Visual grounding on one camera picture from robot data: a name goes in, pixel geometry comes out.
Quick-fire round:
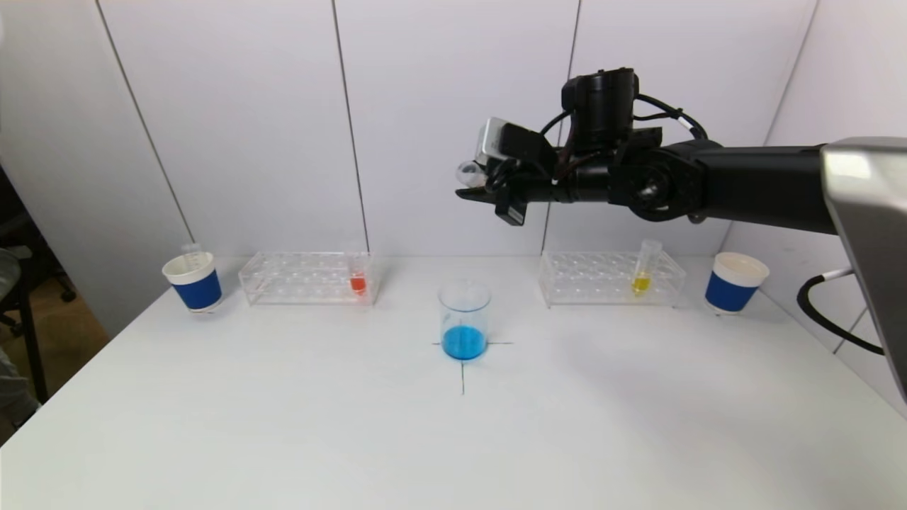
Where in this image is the black metal stand leg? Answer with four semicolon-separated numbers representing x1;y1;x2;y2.
21;297;52;404

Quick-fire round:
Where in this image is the clear acrylic test tube rack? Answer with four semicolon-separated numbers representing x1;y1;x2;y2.
238;251;378;307
540;251;685;309

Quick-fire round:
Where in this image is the clear glass beaker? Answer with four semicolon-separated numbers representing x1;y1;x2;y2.
438;280;491;361

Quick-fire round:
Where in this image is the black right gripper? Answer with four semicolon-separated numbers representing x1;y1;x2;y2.
455;159;576;226

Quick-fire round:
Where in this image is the blue white paper cup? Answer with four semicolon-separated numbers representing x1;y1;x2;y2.
704;252;770;315
162;252;223;313

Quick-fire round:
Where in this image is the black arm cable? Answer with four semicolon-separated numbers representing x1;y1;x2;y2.
542;92;886;355

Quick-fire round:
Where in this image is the person in black shirt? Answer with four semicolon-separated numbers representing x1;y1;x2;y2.
0;248;36;426

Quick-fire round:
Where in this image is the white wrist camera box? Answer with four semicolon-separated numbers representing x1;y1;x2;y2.
475;117;557;171

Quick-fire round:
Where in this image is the yellow pigment test tube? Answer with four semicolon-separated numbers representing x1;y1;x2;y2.
630;239;663;298

